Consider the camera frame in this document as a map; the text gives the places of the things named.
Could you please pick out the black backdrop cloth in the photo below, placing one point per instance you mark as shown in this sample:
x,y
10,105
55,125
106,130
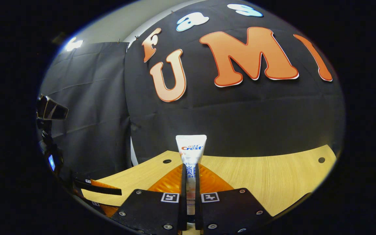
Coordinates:
x,y
240,107

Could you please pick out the white toothpaste tube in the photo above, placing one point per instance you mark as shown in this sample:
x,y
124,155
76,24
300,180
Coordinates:
x,y
191,153

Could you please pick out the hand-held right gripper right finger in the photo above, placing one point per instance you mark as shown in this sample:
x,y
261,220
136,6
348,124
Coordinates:
x,y
230,209

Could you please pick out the wooden desktop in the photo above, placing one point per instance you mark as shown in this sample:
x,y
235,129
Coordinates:
x,y
273,176

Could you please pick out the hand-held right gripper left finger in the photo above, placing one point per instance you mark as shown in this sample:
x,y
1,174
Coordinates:
x,y
152,212

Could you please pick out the plain black curtain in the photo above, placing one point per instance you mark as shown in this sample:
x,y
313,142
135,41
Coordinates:
x,y
93,107

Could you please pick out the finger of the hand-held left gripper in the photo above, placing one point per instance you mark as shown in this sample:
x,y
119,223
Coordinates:
x,y
103,190
109,210

